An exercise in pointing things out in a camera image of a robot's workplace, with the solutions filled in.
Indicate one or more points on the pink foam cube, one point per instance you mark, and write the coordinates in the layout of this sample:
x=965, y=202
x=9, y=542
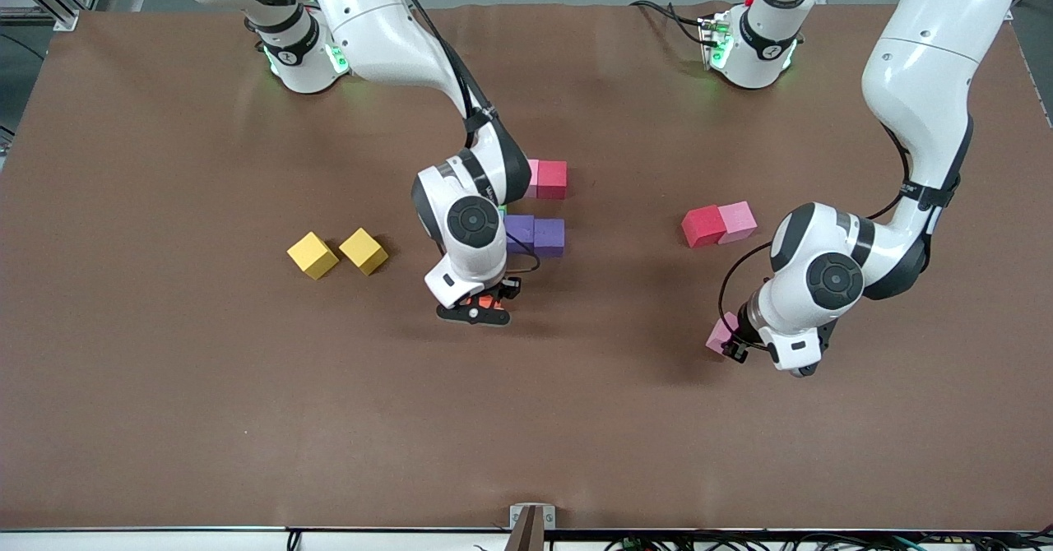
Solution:
x=718, y=333
x=738, y=220
x=532, y=179

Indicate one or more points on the orange foam cube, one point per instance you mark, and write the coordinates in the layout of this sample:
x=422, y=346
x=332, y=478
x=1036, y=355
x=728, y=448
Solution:
x=487, y=301

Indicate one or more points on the purple foam cube with dent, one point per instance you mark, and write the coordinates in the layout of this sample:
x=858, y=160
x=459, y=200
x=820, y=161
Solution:
x=549, y=237

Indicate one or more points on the red foam cube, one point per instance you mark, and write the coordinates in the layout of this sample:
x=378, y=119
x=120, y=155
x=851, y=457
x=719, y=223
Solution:
x=553, y=179
x=703, y=226

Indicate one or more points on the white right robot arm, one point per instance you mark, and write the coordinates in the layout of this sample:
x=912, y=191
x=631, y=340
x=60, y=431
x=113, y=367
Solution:
x=473, y=247

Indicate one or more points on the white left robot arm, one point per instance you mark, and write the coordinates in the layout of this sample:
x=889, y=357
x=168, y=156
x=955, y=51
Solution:
x=921, y=57

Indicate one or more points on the brown table mat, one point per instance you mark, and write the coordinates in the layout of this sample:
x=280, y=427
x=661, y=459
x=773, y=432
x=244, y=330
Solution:
x=526, y=419

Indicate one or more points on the yellow foam cube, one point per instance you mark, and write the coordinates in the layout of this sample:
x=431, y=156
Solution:
x=313, y=255
x=363, y=251

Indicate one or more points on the metal pole bracket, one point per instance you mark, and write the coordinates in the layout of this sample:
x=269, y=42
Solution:
x=515, y=515

